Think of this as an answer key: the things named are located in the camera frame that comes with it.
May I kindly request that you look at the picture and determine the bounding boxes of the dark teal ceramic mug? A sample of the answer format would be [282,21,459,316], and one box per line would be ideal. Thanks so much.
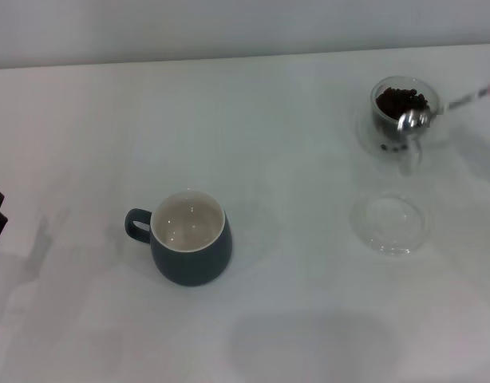
[124,190,233,286]

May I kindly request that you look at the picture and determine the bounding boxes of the metal spoon with pink handle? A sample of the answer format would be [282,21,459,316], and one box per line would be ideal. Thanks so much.
[396,77,490,141]

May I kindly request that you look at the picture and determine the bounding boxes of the dark coffee beans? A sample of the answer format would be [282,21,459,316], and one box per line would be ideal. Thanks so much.
[375,86,429,121]

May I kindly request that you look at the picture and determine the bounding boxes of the clear glass saucer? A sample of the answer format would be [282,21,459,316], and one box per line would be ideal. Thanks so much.
[355,106,446,161]

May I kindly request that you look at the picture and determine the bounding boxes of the small clear glass dish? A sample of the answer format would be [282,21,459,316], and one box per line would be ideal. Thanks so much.
[350,190,432,257]

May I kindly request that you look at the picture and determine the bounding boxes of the clear glass cup with handle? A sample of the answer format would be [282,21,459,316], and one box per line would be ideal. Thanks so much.
[370,76,441,176]

